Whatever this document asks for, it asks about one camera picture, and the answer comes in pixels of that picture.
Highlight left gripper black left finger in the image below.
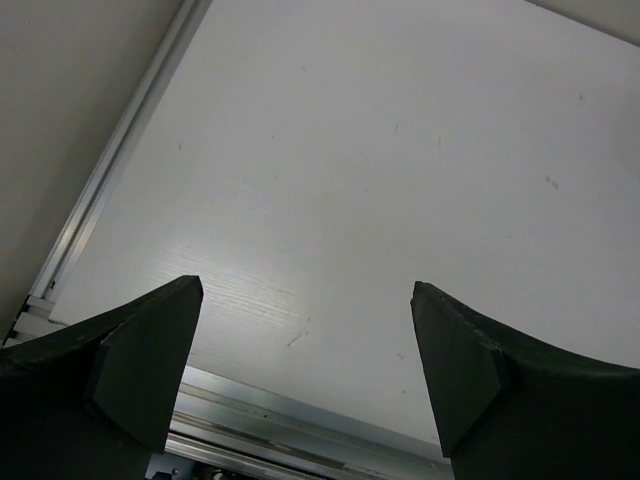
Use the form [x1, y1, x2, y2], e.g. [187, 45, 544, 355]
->
[1, 276, 203, 479]

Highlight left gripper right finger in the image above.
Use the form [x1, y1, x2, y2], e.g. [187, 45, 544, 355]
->
[411, 282, 639, 479]

